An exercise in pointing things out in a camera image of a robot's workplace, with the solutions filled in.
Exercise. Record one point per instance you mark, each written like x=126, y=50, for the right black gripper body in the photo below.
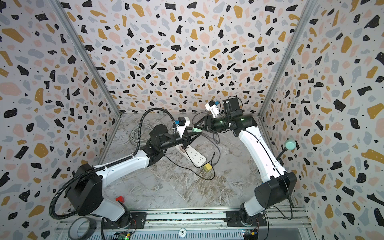
x=218, y=125

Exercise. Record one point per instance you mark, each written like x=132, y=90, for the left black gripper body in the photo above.
x=177, y=141

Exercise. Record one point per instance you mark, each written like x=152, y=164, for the white power strip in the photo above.
x=191, y=154

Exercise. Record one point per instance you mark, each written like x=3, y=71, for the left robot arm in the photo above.
x=85, y=189

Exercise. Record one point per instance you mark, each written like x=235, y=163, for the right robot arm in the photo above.
x=278, y=184

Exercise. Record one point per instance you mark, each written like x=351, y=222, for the green USB charger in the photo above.
x=197, y=130

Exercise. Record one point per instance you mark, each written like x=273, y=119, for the yellow USB charger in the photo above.
x=207, y=167

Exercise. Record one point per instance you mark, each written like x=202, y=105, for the red cube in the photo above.
x=120, y=199

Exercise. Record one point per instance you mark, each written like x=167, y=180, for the black tape roll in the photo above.
x=82, y=228

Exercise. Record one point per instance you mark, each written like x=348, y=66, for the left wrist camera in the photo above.
x=181, y=124

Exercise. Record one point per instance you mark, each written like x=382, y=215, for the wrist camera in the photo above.
x=181, y=124
x=213, y=107

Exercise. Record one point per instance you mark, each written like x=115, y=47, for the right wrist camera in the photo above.
x=213, y=107

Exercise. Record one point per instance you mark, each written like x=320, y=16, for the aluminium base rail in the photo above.
x=201, y=224

